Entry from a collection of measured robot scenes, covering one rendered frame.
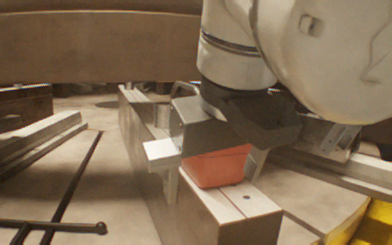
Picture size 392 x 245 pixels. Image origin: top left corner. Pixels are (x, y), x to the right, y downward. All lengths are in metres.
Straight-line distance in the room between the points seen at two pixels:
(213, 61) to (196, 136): 0.08
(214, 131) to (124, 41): 0.78
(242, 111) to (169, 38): 0.84
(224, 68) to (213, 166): 0.33
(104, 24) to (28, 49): 0.31
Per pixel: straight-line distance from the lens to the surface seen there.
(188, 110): 0.28
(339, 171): 1.67
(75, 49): 1.04
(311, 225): 1.21
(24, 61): 1.11
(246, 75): 0.24
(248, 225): 0.50
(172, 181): 0.34
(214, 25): 0.24
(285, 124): 0.23
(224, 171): 0.56
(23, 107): 2.69
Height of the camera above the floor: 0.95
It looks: 14 degrees down
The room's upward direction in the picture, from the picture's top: 3 degrees clockwise
